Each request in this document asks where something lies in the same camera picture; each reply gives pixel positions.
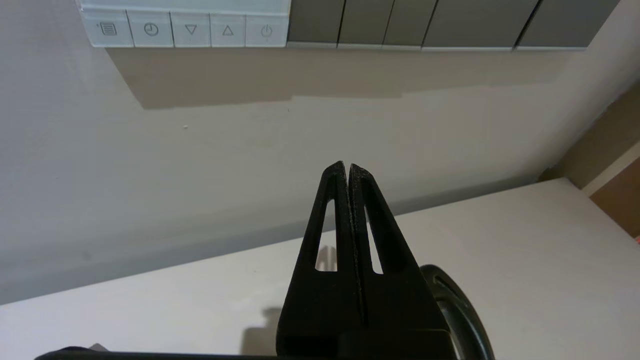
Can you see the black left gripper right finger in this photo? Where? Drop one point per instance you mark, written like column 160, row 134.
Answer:
column 400, row 300

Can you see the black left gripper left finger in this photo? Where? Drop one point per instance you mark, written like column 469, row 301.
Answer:
column 320, row 305

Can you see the white thermostat with blue screen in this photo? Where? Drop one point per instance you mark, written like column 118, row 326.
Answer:
column 190, row 20

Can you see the white sideboard cabinet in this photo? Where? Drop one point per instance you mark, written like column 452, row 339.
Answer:
column 525, row 275

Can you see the grey triple rocker switch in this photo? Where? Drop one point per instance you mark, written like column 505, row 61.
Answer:
column 360, row 20

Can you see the grey single wall switch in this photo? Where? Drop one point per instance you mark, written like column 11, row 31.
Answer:
column 565, row 22
column 475, row 22

